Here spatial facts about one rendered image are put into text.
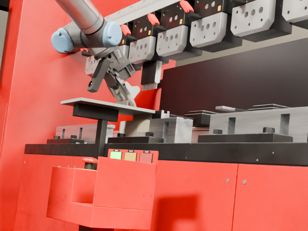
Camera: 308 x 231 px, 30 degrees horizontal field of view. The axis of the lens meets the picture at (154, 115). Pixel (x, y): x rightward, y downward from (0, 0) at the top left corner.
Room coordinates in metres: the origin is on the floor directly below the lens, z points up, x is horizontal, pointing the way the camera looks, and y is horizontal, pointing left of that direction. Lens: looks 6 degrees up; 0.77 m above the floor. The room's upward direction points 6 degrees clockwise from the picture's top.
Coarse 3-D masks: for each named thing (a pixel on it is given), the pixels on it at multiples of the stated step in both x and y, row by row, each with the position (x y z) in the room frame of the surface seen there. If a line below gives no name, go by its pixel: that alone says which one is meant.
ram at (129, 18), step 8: (96, 0) 2.36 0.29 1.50; (104, 0) 2.28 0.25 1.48; (112, 0) 2.21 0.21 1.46; (120, 0) 2.15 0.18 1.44; (128, 0) 2.08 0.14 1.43; (136, 0) 2.03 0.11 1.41; (160, 0) 1.87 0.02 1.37; (168, 0) 1.82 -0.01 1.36; (176, 0) 1.77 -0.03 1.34; (96, 8) 2.35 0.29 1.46; (104, 8) 2.27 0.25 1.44; (112, 8) 2.21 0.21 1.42; (120, 8) 2.14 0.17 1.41; (144, 8) 1.96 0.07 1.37; (152, 8) 1.91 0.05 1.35; (160, 8) 1.86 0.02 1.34; (104, 16) 2.26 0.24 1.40; (128, 16) 2.07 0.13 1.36; (136, 16) 2.01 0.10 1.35; (64, 24) 2.68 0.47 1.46; (120, 24) 2.13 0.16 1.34
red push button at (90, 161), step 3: (84, 159) 1.36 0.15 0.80; (87, 159) 1.36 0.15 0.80; (90, 159) 1.36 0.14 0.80; (93, 159) 1.36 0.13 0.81; (96, 159) 1.37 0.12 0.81; (87, 162) 1.37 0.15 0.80; (90, 162) 1.36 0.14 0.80; (93, 162) 1.37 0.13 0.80; (96, 162) 1.37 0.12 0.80; (87, 165) 1.37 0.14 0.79; (90, 165) 1.37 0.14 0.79; (93, 165) 1.38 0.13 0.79; (84, 168) 1.38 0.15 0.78; (87, 168) 1.37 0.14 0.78; (90, 168) 1.37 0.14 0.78
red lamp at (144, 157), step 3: (141, 153) 1.36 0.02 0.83; (141, 156) 1.36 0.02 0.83; (144, 156) 1.35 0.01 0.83; (147, 156) 1.34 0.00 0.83; (150, 156) 1.33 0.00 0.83; (141, 159) 1.36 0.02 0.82; (144, 159) 1.35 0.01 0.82; (147, 159) 1.34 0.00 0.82; (150, 159) 1.33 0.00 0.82; (144, 162) 1.35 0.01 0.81; (147, 162) 1.34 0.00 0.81; (150, 162) 1.33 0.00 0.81
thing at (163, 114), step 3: (156, 111) 1.87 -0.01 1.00; (159, 111) 1.85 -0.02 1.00; (162, 111) 1.84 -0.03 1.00; (165, 111) 1.86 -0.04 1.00; (168, 111) 1.85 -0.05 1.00; (153, 114) 1.89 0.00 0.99; (156, 114) 1.87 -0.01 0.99; (159, 114) 1.85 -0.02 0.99; (162, 114) 1.84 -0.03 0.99; (165, 114) 1.85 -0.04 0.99; (168, 114) 1.85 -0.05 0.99; (153, 117) 1.88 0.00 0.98; (156, 117) 1.87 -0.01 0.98; (159, 117) 1.85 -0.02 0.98; (162, 117) 1.84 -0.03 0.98; (165, 117) 1.85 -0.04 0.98; (168, 117) 1.85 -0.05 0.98
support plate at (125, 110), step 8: (64, 104) 1.91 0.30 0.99; (72, 104) 1.88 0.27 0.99; (88, 104) 1.83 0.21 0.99; (96, 104) 1.81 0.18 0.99; (104, 104) 1.79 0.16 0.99; (112, 104) 1.80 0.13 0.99; (120, 104) 1.81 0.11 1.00; (120, 112) 1.96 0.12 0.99; (128, 112) 1.93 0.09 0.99; (136, 112) 1.90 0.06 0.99; (144, 112) 1.88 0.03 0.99; (152, 112) 1.87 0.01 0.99
